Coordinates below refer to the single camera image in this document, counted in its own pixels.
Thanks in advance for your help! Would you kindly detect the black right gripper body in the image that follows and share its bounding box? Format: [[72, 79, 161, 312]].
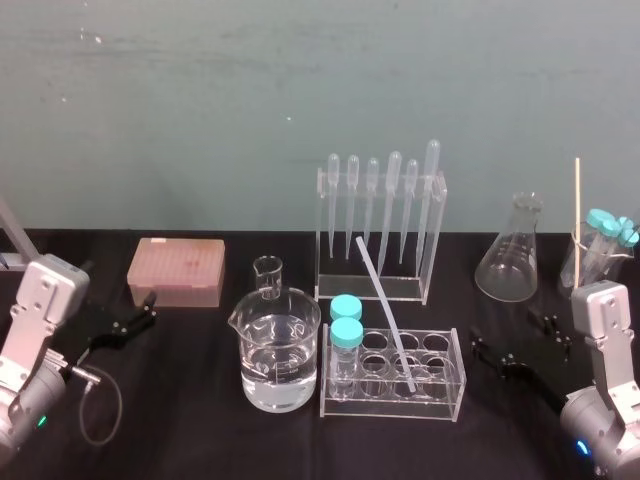
[[504, 349, 594, 417]]

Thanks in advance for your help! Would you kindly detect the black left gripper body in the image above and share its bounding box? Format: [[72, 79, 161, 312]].
[[53, 301, 118, 370]]

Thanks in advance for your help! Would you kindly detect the clear glass stirring rod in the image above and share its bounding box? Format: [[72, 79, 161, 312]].
[[355, 238, 419, 397]]

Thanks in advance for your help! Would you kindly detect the pink pipette tip box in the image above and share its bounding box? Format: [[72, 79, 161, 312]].
[[126, 237, 226, 309]]

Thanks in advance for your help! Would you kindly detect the clear glass conical flask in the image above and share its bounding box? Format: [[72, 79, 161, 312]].
[[474, 191, 546, 303]]

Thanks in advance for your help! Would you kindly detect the glass beaker holding tubes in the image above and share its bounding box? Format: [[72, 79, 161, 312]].
[[559, 219, 632, 292]]

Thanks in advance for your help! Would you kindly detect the clear acrylic tube rack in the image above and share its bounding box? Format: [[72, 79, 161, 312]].
[[319, 322, 467, 422]]

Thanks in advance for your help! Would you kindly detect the black table cloth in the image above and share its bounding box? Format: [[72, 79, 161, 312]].
[[0, 228, 640, 480]]

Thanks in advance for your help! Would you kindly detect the thin wooden stick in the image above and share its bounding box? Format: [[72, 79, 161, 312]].
[[573, 157, 582, 287]]

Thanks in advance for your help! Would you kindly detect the small empty glass beaker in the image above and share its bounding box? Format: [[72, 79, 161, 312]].
[[252, 255, 286, 302]]

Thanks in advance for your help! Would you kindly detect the clear acrylic pipette stand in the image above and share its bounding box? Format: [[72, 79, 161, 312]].
[[314, 167, 447, 307]]

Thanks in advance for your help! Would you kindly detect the large glass beaker with water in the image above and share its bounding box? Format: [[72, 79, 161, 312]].
[[227, 289, 323, 414]]

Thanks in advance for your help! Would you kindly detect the thin dark gripper cable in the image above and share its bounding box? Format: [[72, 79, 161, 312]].
[[64, 364, 124, 446]]

